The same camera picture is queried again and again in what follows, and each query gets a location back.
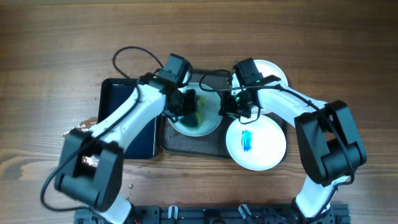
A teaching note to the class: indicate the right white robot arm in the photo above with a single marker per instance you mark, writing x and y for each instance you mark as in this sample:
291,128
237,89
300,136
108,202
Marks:
330,147

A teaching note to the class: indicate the dark blue water tray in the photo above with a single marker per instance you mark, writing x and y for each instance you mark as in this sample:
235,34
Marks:
114,92

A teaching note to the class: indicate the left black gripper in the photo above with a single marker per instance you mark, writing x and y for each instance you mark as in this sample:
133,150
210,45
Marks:
190,104

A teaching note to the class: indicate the green yellow sponge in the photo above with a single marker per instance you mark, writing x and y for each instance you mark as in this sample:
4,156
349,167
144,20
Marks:
193,120

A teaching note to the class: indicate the white plate with blue water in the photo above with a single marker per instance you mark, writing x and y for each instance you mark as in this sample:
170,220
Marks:
209,111

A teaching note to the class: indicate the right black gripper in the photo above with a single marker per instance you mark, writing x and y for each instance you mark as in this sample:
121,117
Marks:
227,107

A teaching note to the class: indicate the white plate with blue stain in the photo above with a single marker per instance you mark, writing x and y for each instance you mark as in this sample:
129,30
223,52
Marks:
257,146

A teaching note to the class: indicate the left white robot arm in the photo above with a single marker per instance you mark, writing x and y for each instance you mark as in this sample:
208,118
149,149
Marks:
91,164

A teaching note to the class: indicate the dark grey serving tray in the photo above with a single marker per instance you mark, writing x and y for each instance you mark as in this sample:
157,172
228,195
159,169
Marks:
212,144

